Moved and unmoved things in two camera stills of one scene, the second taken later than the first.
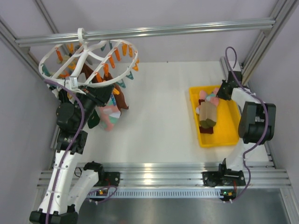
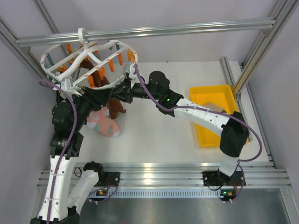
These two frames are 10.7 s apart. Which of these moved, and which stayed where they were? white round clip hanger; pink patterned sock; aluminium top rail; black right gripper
Moved: black right gripper; pink patterned sock
Stayed: white round clip hanger; aluminium top rail
